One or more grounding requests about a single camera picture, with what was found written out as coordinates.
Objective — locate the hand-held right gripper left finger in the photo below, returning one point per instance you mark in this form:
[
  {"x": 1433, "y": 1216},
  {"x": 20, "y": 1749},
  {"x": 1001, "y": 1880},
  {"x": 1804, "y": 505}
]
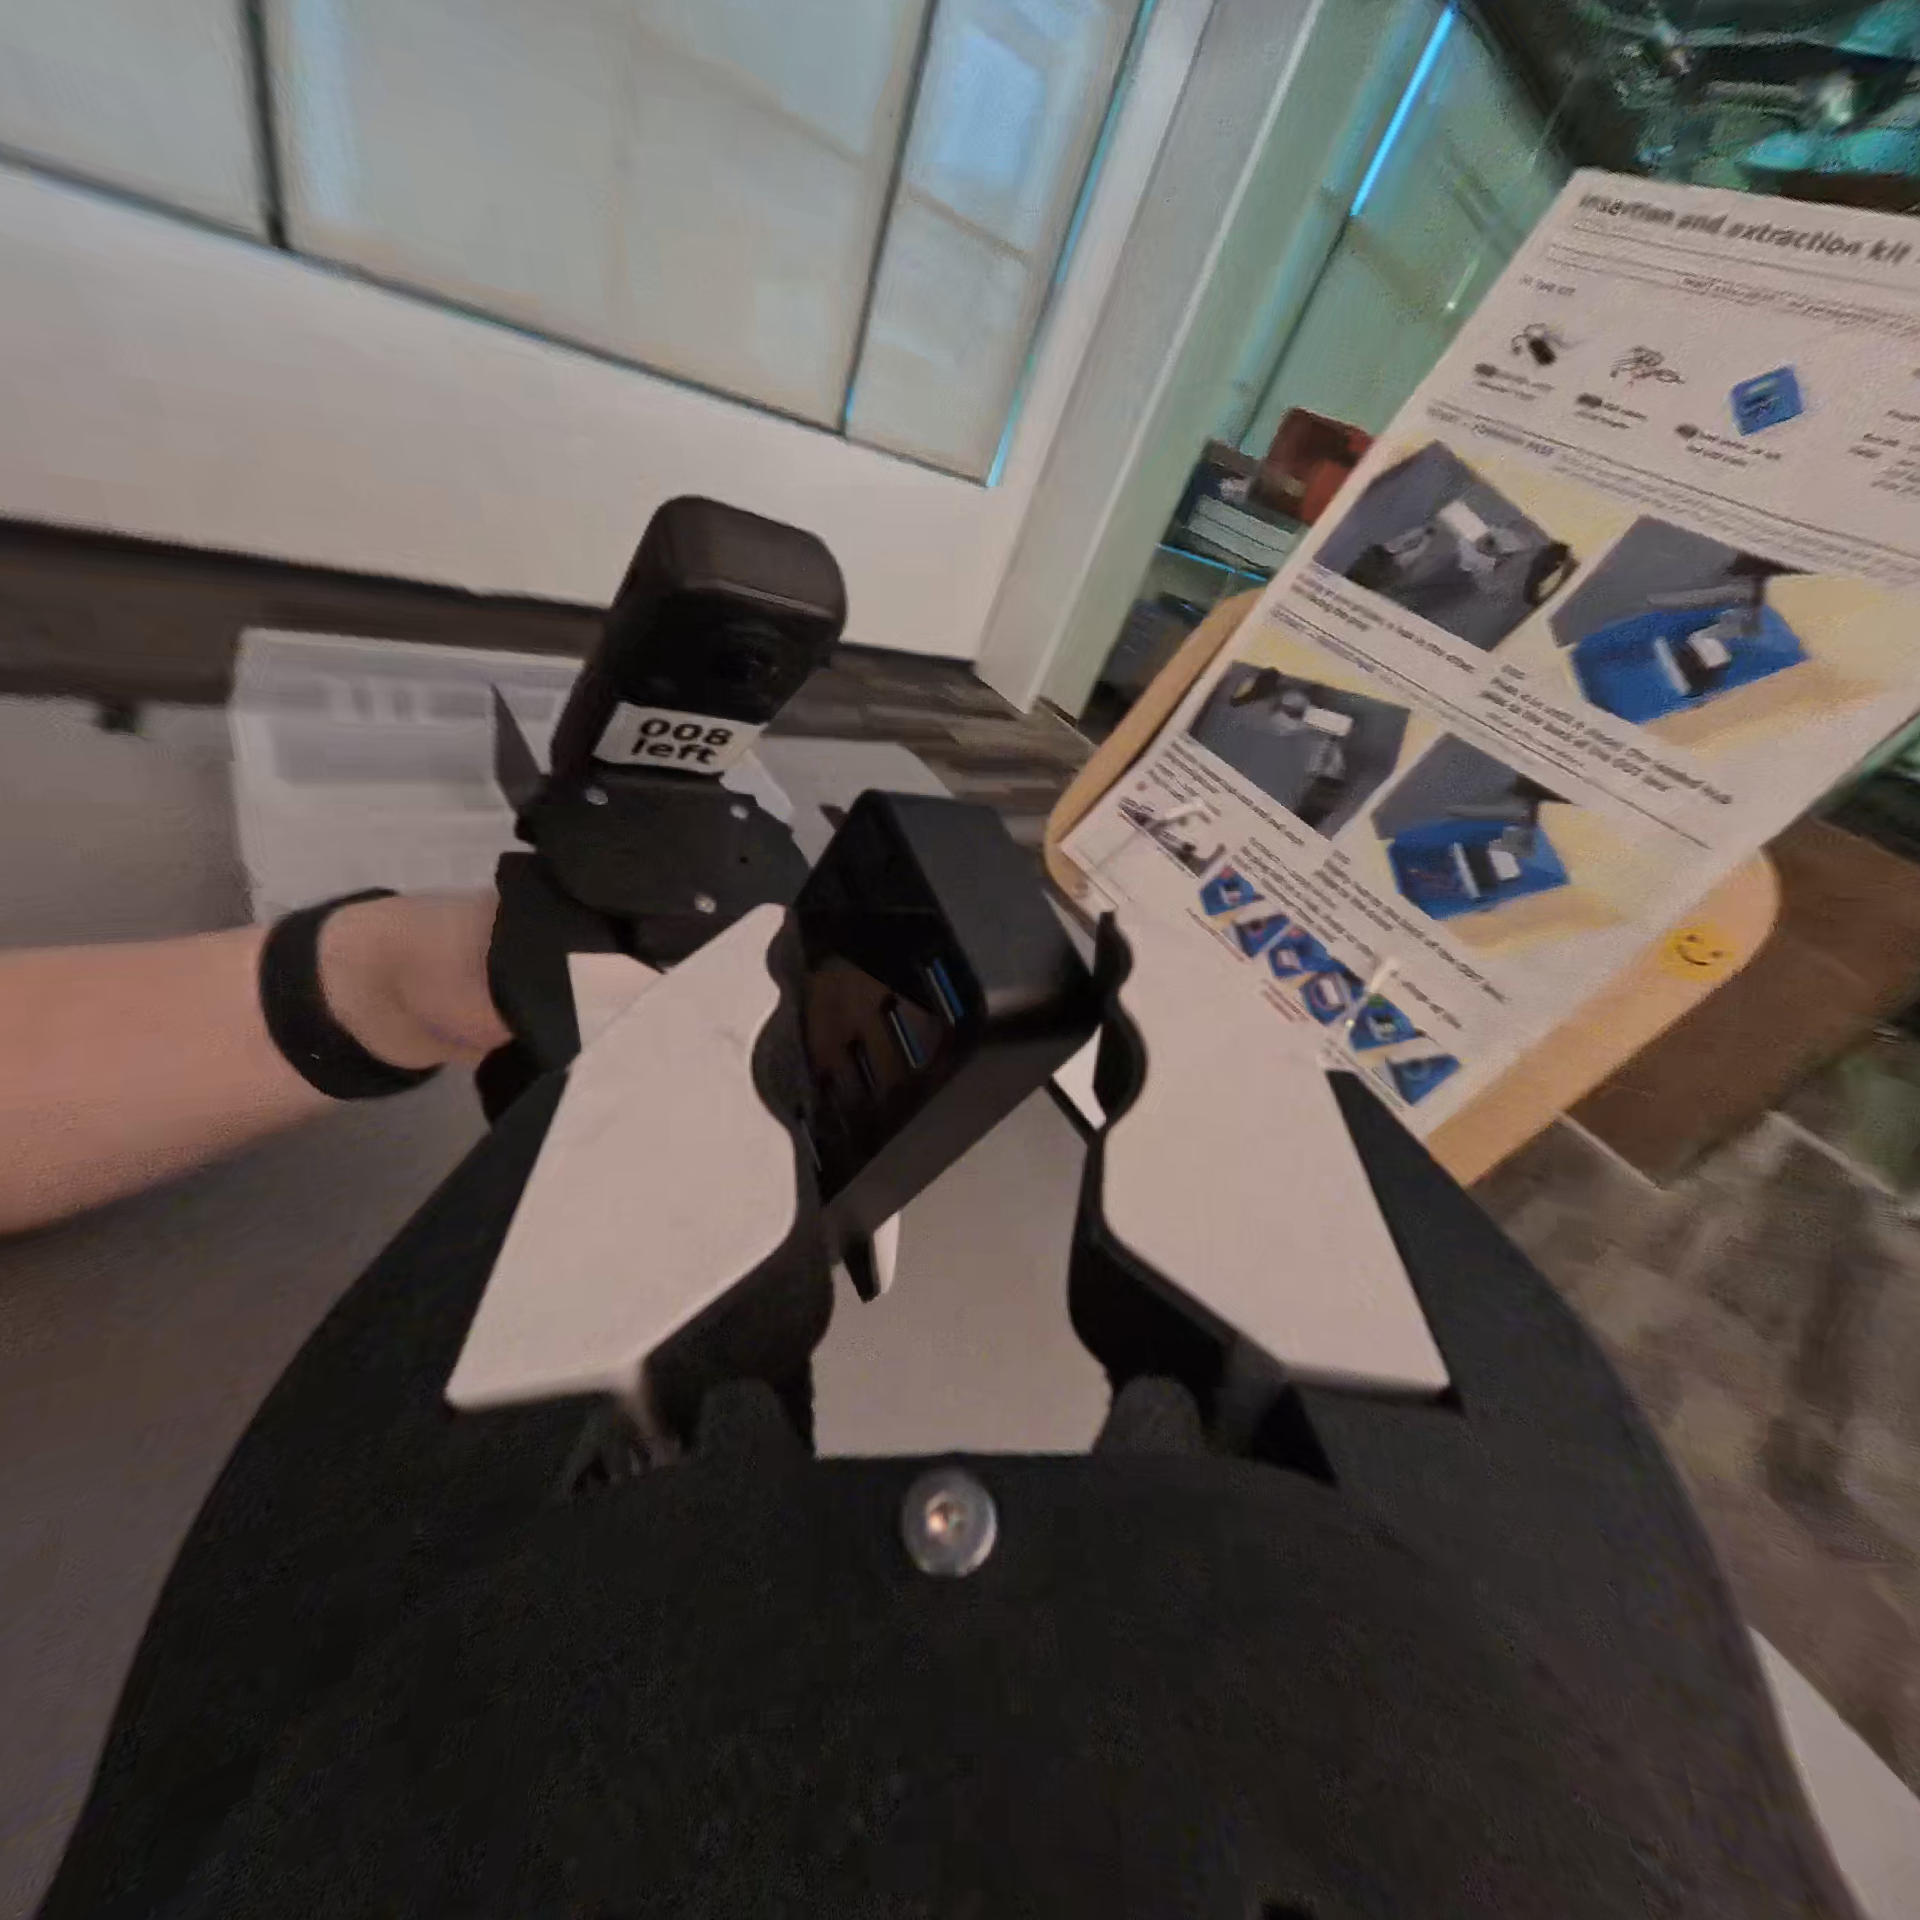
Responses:
[{"x": 646, "y": 1184}]

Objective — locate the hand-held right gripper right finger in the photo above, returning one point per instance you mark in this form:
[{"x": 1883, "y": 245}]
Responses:
[{"x": 1261, "y": 1230}]

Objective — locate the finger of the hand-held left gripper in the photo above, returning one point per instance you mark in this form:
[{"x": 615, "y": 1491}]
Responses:
[{"x": 609, "y": 996}]

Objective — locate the black USB hub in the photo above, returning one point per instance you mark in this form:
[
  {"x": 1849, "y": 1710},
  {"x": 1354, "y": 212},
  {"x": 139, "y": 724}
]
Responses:
[{"x": 962, "y": 931}]

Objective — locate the clear plastic bin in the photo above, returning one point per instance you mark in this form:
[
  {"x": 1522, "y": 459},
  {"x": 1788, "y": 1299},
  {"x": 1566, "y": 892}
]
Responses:
[{"x": 377, "y": 749}]

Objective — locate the person's left forearm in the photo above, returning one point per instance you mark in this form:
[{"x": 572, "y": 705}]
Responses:
[{"x": 137, "y": 1065}]

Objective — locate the person's left hand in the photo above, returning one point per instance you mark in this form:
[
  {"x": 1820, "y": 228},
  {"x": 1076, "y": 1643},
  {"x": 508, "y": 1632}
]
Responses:
[{"x": 422, "y": 974}]

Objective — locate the black wristband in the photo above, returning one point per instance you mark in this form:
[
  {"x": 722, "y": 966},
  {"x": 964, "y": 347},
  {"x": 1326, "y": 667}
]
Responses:
[{"x": 293, "y": 1004}]

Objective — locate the brown cardboard box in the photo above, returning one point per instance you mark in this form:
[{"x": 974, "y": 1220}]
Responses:
[{"x": 1771, "y": 1020}]

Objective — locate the frosted glass window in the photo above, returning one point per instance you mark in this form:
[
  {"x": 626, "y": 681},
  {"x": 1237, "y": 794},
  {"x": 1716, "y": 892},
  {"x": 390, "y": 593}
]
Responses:
[{"x": 601, "y": 180}]

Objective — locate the wooden instruction board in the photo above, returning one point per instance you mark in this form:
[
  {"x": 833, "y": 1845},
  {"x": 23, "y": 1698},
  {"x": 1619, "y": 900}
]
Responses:
[{"x": 1577, "y": 600}]

